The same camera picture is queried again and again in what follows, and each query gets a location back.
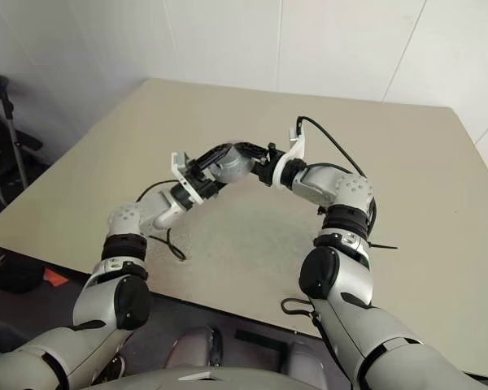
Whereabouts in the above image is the black shoe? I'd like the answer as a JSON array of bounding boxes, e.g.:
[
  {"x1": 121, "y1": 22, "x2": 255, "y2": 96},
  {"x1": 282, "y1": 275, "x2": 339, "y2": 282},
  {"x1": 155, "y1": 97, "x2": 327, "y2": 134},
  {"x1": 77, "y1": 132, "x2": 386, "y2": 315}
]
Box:
[{"x1": 105, "y1": 353, "x2": 127, "y2": 379}]

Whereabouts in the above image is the grey rounded robot leg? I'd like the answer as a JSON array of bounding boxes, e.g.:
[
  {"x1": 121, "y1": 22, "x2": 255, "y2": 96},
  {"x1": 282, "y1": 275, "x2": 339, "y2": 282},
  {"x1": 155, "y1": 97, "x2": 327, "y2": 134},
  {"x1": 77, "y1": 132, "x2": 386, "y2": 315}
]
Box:
[
  {"x1": 164, "y1": 327, "x2": 224, "y2": 369},
  {"x1": 280, "y1": 340, "x2": 330, "y2": 383}
]

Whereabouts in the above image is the grey robot torso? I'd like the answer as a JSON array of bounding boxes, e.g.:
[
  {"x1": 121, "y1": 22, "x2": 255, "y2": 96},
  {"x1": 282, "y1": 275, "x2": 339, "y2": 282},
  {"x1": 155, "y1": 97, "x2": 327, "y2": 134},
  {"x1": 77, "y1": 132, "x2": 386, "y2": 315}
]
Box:
[{"x1": 81, "y1": 367, "x2": 351, "y2": 390}]

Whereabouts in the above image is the red floor scrap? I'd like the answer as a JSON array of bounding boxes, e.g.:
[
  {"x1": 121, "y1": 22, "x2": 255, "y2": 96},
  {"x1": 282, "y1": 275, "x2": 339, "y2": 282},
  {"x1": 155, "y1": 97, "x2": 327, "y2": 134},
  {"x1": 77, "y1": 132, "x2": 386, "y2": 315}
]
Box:
[{"x1": 43, "y1": 267, "x2": 69, "y2": 288}]

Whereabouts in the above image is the black bag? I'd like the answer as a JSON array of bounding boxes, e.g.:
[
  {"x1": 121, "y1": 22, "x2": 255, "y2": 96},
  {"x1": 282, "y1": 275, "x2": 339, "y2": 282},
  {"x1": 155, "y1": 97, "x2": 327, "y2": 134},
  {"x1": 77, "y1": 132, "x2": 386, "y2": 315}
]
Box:
[{"x1": 0, "y1": 248, "x2": 46, "y2": 294}]

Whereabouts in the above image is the black folding frame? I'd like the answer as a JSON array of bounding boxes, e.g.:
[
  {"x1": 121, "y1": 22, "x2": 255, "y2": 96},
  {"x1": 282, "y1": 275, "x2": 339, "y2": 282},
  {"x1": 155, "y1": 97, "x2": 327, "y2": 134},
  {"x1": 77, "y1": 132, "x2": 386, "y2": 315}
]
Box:
[{"x1": 0, "y1": 109, "x2": 44, "y2": 208}]

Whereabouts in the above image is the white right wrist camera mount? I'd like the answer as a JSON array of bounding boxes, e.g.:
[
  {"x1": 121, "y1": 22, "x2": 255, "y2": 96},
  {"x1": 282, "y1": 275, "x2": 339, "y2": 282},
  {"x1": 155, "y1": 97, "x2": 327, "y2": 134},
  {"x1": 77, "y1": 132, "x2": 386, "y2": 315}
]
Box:
[{"x1": 273, "y1": 126, "x2": 307, "y2": 189}]

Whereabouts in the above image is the black table crossbar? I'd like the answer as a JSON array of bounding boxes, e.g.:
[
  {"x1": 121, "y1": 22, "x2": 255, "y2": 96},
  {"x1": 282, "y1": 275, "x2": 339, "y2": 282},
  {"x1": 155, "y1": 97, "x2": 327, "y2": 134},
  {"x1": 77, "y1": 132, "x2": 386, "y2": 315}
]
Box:
[{"x1": 234, "y1": 329, "x2": 290, "y2": 353}]

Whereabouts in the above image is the motor stator with copper windings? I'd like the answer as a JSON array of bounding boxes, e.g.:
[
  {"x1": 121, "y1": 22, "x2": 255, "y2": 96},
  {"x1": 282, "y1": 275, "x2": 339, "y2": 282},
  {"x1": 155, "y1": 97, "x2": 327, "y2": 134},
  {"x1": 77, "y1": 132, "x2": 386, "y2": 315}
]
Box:
[{"x1": 212, "y1": 141, "x2": 256, "y2": 184}]

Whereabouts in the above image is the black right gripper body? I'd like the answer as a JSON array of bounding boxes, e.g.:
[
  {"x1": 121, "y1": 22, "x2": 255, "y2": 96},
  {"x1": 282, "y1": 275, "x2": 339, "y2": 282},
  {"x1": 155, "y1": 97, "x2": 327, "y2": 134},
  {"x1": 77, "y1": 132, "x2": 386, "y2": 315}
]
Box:
[{"x1": 253, "y1": 141, "x2": 288, "y2": 187}]

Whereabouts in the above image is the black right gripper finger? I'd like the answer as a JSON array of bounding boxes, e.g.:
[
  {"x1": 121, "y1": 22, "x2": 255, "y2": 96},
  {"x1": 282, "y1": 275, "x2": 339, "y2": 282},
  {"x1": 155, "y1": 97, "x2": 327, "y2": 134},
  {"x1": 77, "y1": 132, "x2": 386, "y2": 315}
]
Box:
[{"x1": 235, "y1": 141, "x2": 270, "y2": 161}]

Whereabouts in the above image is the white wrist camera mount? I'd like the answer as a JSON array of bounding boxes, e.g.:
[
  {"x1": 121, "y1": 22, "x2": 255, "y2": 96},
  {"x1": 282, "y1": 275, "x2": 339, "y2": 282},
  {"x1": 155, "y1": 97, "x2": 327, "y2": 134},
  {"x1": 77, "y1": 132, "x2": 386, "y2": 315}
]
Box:
[
  {"x1": 273, "y1": 126, "x2": 307, "y2": 189},
  {"x1": 170, "y1": 150, "x2": 207, "y2": 205}
]

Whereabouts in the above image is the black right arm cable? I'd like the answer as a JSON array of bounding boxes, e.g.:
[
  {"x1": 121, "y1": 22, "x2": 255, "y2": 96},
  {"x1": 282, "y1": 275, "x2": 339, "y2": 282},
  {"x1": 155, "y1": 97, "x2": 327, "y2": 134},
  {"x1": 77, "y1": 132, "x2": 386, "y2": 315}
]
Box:
[{"x1": 295, "y1": 116, "x2": 378, "y2": 237}]

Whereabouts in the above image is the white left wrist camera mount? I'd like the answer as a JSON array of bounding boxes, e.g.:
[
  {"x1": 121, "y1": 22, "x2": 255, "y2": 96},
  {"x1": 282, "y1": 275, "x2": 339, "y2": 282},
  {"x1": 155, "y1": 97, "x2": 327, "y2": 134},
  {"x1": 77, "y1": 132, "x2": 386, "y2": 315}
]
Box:
[{"x1": 170, "y1": 150, "x2": 207, "y2": 205}]

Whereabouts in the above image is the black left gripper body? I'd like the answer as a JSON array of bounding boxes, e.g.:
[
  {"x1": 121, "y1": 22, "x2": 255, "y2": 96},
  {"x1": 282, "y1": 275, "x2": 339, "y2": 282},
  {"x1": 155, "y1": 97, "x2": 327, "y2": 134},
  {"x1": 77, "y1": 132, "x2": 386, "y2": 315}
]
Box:
[{"x1": 185, "y1": 159, "x2": 225, "y2": 201}]

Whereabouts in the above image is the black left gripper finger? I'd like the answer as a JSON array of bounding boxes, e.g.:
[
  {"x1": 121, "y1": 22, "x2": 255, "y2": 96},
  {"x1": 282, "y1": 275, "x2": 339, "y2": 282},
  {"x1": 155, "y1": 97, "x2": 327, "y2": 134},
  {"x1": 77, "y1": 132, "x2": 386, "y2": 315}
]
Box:
[{"x1": 192, "y1": 141, "x2": 234, "y2": 171}]

